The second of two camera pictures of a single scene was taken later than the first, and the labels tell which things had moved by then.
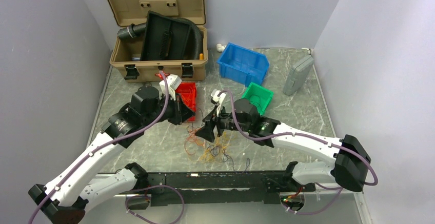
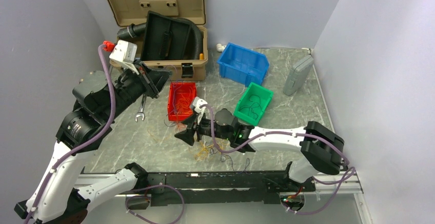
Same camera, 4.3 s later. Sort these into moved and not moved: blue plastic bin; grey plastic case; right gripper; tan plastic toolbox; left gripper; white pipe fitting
Moved: left gripper; right gripper
Not moved: white pipe fitting; grey plastic case; tan plastic toolbox; blue plastic bin
